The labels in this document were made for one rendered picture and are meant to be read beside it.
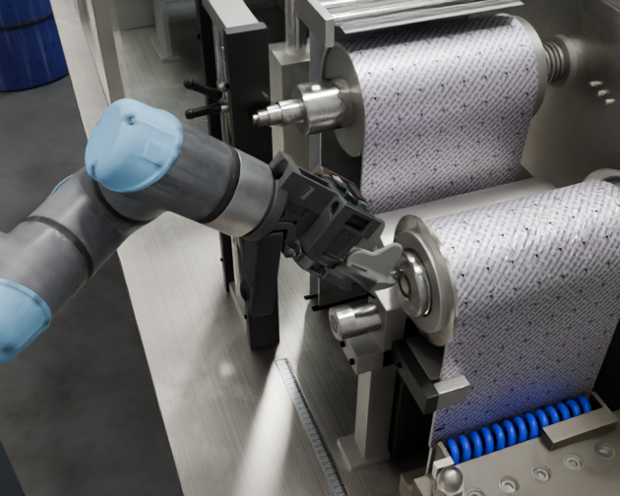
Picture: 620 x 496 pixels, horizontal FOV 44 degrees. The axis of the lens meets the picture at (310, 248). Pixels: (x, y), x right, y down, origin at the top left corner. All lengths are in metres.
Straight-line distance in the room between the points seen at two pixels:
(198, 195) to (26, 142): 2.95
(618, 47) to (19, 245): 0.73
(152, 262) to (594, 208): 0.81
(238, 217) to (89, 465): 1.65
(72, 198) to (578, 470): 0.66
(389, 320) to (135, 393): 1.58
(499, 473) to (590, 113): 0.48
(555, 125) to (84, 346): 1.78
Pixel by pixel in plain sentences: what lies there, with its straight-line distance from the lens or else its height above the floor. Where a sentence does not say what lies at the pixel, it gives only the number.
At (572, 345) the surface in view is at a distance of 0.97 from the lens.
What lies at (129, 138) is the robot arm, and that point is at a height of 1.50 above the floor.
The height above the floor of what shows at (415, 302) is 1.25.
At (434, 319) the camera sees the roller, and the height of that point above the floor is 1.24.
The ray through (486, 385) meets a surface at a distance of 0.93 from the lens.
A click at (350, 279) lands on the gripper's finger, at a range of 0.76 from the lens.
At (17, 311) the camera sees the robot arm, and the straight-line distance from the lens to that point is 0.63.
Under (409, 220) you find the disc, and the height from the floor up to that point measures 1.30.
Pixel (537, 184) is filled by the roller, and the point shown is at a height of 1.23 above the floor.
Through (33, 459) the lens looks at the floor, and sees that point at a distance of 2.32.
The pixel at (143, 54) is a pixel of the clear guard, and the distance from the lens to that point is 1.68.
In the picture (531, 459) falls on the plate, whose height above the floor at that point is 1.03.
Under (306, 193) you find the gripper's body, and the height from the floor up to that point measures 1.40.
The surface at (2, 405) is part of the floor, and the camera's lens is 2.47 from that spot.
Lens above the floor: 1.82
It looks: 41 degrees down
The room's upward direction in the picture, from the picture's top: straight up
